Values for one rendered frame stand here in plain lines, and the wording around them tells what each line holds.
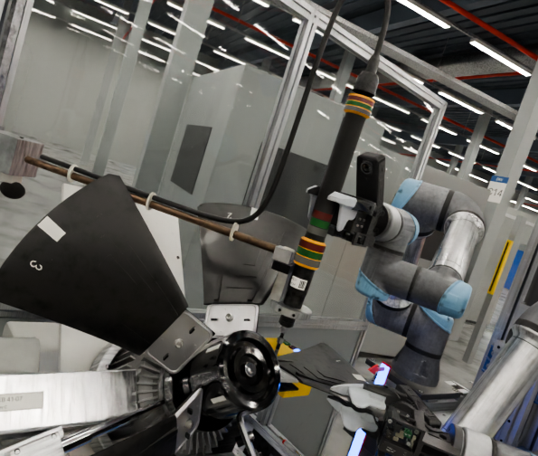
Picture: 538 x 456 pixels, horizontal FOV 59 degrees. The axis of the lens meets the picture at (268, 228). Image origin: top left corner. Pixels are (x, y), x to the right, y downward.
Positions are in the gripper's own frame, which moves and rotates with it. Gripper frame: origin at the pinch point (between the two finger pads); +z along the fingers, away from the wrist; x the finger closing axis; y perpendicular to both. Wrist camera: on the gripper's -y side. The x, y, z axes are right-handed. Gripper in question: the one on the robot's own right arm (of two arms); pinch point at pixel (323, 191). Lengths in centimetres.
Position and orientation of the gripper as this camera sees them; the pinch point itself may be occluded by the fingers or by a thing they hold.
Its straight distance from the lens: 76.3
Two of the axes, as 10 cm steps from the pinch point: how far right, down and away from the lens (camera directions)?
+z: -6.1, -1.2, -7.8
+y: -3.1, 9.5, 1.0
